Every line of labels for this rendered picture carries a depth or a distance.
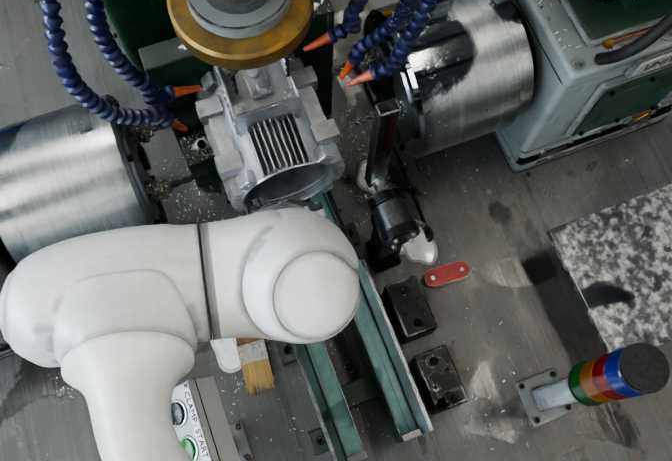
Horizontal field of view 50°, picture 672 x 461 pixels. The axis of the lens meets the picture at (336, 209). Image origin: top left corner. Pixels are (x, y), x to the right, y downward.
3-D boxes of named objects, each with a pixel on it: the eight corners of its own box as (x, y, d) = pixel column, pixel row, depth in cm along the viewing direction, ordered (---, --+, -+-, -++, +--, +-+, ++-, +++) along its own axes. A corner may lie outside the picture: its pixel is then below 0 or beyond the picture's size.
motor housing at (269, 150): (204, 126, 127) (185, 71, 109) (305, 93, 130) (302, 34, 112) (239, 226, 121) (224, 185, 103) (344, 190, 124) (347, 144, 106)
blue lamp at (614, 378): (595, 358, 90) (608, 353, 86) (637, 341, 91) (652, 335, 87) (618, 404, 89) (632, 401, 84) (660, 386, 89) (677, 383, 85)
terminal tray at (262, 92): (214, 75, 113) (208, 50, 107) (278, 55, 115) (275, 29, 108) (238, 140, 110) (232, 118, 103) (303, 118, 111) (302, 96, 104)
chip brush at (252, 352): (222, 285, 130) (221, 284, 129) (248, 278, 130) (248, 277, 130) (248, 397, 123) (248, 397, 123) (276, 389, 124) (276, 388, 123)
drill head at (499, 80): (316, 77, 131) (314, -6, 108) (517, 12, 137) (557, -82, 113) (366, 197, 124) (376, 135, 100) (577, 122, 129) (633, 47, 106)
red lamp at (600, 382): (583, 363, 95) (595, 358, 90) (623, 347, 95) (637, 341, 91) (604, 407, 93) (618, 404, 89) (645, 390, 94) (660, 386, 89)
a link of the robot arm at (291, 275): (336, 193, 69) (198, 209, 67) (375, 220, 54) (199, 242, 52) (345, 300, 71) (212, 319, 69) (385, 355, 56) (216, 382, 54)
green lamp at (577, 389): (561, 371, 103) (572, 367, 99) (598, 356, 104) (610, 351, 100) (581, 411, 101) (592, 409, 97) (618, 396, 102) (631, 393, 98)
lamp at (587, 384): (572, 367, 99) (583, 363, 95) (610, 351, 100) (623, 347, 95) (592, 409, 97) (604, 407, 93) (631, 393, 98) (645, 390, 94)
